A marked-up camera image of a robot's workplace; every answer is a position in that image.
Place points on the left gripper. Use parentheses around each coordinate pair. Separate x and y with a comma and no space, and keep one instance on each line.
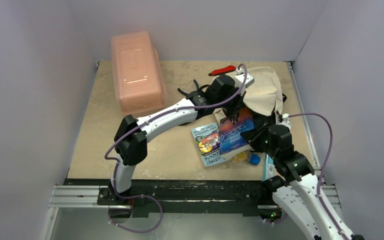
(238,105)

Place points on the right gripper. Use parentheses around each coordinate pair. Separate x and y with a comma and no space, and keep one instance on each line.
(256,135)

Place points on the book with orange cover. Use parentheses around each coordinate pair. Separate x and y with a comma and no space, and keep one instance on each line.
(231,141)

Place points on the cream canvas backpack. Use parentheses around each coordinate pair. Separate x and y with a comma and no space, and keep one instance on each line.
(264,98)

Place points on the treehouse storey paperback book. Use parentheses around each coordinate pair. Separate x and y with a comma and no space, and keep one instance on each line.
(207,141)

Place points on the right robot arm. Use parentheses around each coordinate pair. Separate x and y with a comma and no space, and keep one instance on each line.
(296,187)

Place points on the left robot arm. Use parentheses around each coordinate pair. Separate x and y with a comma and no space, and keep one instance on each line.
(133,134)

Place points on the banana eraser blister pack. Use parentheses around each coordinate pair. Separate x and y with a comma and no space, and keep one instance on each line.
(240,157)

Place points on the blue pencil pack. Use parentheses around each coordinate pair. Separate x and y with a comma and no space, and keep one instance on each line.
(269,168)

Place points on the blue grey eraser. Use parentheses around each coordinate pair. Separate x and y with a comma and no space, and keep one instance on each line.
(254,159)

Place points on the pink plastic storage box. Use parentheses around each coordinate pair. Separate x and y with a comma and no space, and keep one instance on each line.
(137,77)

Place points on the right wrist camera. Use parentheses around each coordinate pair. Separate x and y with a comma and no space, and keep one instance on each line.
(283,120)

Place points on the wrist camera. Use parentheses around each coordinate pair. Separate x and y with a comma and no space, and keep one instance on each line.
(241,78)
(283,120)

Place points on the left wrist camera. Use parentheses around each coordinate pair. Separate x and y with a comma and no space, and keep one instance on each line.
(241,78)

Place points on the red handled utility knife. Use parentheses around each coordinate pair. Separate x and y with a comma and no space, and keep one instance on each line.
(224,70)

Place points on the blue handled pliers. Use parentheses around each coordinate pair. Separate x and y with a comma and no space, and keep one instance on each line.
(191,91)

